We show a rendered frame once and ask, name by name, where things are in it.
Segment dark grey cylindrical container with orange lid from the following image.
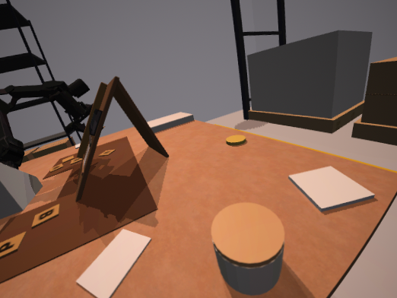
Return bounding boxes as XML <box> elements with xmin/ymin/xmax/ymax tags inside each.
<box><xmin>211</xmin><ymin>202</ymin><xmax>285</xmax><ymax>296</ymax></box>

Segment yellow flat round disc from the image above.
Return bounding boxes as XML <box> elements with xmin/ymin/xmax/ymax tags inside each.
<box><xmin>226</xmin><ymin>135</ymin><xmax>246</xmax><ymax>146</ymax></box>

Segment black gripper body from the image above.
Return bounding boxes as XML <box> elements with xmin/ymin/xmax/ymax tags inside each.
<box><xmin>64</xmin><ymin>100</ymin><xmax>93</xmax><ymax>133</ymax></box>

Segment white flat rectangular card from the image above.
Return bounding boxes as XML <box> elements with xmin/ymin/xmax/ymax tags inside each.
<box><xmin>76</xmin><ymin>229</ymin><xmax>152</xmax><ymax>298</ymax></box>

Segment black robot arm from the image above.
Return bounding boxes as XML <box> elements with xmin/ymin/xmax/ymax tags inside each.
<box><xmin>0</xmin><ymin>78</ymin><xmax>90</xmax><ymax>169</ymax></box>

